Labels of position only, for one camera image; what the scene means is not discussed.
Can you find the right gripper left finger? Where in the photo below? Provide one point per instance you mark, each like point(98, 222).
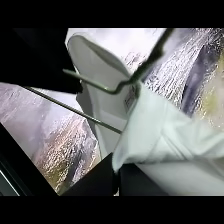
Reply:
point(101, 181)

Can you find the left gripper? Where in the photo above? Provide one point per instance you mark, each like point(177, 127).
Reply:
point(36, 56)

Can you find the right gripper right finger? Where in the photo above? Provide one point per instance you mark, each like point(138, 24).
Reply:
point(135, 181)

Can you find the white long-sleeved shirt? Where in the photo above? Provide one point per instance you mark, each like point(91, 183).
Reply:
point(160, 133)

